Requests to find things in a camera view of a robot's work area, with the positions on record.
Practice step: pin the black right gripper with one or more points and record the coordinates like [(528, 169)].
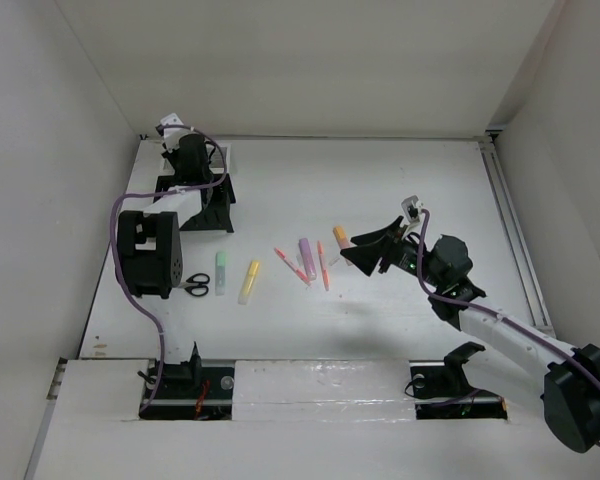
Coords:
[(389, 241)]

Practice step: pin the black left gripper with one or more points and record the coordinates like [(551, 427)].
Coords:
[(167, 153)]

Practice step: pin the red double-tip pen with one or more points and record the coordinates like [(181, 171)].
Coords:
[(292, 266)]

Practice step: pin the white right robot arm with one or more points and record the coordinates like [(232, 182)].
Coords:
[(565, 379)]

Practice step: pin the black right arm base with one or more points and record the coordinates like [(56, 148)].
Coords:
[(441, 390)]

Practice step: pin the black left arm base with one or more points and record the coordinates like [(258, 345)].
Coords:
[(192, 390)]

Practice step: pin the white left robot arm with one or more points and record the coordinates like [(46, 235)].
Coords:
[(145, 227)]

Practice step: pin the white mesh organizer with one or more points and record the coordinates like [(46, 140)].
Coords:
[(219, 159)]

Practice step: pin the orange highlighter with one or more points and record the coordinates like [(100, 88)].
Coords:
[(341, 237)]

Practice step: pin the black mesh organizer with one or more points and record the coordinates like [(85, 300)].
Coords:
[(215, 210)]

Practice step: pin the orange double-tip pen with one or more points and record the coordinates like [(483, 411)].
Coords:
[(323, 266)]

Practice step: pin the purple highlighter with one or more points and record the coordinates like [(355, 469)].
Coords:
[(307, 258)]

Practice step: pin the green highlighter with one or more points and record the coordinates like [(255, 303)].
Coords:
[(220, 273)]

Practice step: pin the black scissors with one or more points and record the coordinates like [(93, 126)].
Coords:
[(196, 285)]

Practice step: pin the yellow highlighter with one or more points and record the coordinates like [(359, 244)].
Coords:
[(248, 282)]

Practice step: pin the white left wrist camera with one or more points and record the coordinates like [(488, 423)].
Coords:
[(171, 129)]

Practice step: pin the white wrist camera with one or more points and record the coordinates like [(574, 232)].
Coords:
[(412, 207), (171, 129)]

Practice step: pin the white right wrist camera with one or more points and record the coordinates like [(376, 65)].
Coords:
[(412, 207)]

